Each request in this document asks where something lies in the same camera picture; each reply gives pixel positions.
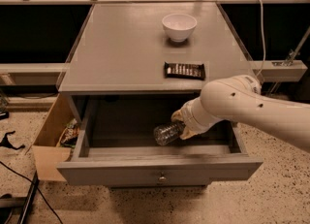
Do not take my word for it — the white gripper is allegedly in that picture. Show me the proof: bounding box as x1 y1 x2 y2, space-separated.
170 98 209 140

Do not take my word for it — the clear plastic water bottle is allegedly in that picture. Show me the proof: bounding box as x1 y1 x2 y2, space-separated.
153 121 185 146

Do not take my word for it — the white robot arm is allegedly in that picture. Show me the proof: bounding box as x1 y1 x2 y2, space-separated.
171 75 310 152

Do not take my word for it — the round metal drawer knob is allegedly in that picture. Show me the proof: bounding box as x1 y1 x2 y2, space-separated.
158 174 167 183

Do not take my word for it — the open grey top drawer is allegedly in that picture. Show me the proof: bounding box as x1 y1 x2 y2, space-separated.
57 94 263 187

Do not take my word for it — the dark chocolate bar wrapper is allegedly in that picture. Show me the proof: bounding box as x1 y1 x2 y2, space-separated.
164 62 205 80

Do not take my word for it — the grey wooden nightstand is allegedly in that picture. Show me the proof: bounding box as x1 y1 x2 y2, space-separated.
55 1 265 190

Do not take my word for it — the white ceramic bowl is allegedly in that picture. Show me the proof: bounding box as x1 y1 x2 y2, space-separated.
162 14 197 43

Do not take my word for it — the colourful snack bag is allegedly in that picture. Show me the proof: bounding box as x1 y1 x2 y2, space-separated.
57 118 79 148

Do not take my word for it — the brown cardboard box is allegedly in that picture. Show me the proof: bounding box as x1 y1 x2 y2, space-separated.
32 95 74 181

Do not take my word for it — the black clip on floor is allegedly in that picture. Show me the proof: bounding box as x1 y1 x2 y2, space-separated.
0 131 25 150

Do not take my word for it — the black metal floor stand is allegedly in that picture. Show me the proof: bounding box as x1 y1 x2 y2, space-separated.
0 175 39 224

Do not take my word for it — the black floor cable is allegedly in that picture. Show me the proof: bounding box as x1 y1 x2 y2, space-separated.
0 160 65 224

